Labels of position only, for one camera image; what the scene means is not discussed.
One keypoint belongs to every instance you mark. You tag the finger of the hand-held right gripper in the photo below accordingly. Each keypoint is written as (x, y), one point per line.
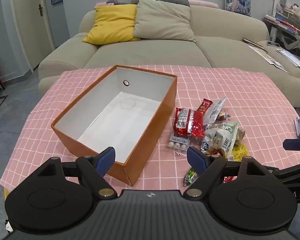
(297, 144)

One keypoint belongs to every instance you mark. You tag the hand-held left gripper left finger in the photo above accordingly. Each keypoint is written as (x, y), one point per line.
(105, 158)

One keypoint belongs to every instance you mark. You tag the pink checked tablecloth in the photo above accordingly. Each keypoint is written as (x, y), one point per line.
(215, 85)

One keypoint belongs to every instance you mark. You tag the red-brown snack bar packet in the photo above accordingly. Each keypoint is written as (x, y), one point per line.
(205, 105)

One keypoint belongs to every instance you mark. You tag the beige sofa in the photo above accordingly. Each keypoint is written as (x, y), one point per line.
(152, 52)

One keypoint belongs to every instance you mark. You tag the green sausage packet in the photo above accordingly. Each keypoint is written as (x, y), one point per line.
(190, 177)

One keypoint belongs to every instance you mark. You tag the red silver-striped snack packet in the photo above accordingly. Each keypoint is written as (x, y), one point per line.
(190, 122)

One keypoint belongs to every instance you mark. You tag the white door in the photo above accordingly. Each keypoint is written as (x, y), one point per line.
(27, 17)

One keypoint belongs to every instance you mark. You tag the white phone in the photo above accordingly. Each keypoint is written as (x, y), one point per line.
(273, 43)

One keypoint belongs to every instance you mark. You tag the grey paper booklet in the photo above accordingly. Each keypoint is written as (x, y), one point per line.
(292, 58)

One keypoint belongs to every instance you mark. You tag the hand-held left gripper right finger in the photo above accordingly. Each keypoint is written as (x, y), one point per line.
(195, 158)

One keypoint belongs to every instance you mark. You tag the beige pillow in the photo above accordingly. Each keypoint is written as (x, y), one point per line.
(162, 20)

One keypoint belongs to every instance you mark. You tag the grey plush toy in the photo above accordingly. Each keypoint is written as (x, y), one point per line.
(113, 0)

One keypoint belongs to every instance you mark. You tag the cluttered white desk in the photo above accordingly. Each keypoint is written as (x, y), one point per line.
(290, 22)

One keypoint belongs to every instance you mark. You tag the clear packet of white balls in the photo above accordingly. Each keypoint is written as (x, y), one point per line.
(178, 143)

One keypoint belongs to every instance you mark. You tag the dark book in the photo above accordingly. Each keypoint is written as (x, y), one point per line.
(252, 43)

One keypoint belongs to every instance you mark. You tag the open magazine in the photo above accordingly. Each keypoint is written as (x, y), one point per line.
(267, 57)

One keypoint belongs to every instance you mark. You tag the silver white snack packet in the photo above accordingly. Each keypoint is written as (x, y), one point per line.
(215, 110)

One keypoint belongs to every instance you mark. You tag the yellow pillow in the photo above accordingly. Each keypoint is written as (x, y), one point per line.
(112, 22)

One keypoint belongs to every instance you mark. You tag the yellow snack packet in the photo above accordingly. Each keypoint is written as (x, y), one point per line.
(240, 152)

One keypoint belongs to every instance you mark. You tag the white and green snack packet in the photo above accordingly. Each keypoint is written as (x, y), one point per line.
(220, 135)

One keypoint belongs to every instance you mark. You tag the clear packet of brown snack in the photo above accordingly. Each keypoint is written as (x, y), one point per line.
(225, 117)

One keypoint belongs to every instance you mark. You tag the pink cushion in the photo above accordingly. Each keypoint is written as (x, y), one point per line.
(205, 3)

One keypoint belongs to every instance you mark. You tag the orange cardboard box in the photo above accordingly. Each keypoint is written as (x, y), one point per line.
(115, 122)

